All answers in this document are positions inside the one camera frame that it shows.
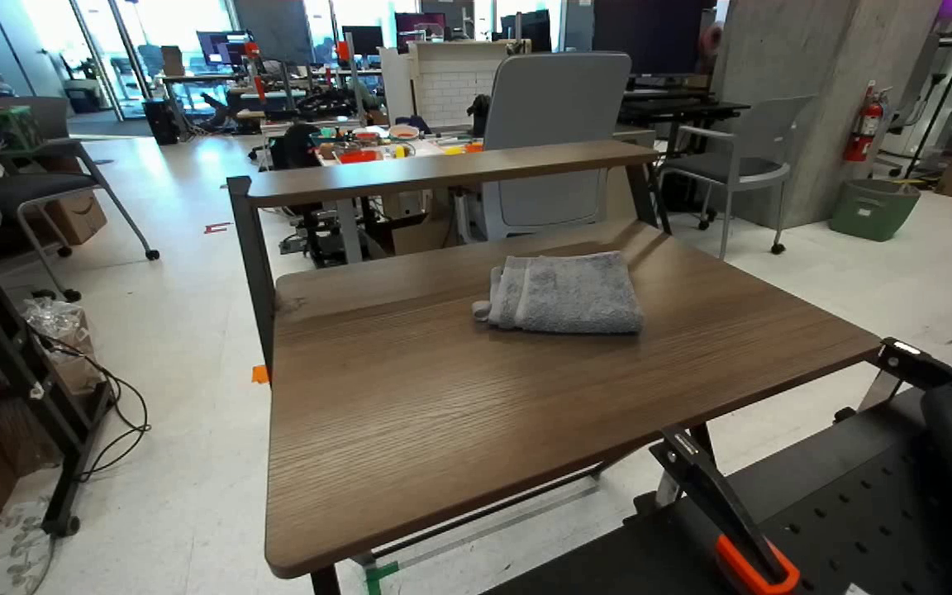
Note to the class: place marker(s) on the grey armchair with wheels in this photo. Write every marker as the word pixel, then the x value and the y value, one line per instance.
pixel 747 157

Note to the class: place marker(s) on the cluttered background work table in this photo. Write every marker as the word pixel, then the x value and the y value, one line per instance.
pixel 375 144

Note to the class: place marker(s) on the wooden desk with shelf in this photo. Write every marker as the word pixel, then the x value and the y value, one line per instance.
pixel 393 411

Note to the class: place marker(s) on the white whiteboard panel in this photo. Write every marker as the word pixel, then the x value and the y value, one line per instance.
pixel 439 81

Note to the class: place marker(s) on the black clamp orange handle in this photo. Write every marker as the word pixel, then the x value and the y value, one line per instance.
pixel 742 549

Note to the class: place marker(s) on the black clamp on table edge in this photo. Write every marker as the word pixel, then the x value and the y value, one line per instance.
pixel 898 363

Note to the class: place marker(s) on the grey towel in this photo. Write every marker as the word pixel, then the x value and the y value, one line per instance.
pixel 561 294

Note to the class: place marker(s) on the red fire extinguisher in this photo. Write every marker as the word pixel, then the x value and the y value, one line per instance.
pixel 866 124

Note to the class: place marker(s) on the grey office chair back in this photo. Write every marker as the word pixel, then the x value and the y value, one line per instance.
pixel 542 99

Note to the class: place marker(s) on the green plastic bin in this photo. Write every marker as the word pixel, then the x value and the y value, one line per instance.
pixel 875 210

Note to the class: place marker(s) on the black metal rack left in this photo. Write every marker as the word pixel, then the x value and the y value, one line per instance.
pixel 66 420

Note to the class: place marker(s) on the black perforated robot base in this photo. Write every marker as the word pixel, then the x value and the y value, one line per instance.
pixel 861 510

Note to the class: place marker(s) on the cardboard box left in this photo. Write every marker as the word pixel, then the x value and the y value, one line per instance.
pixel 77 217

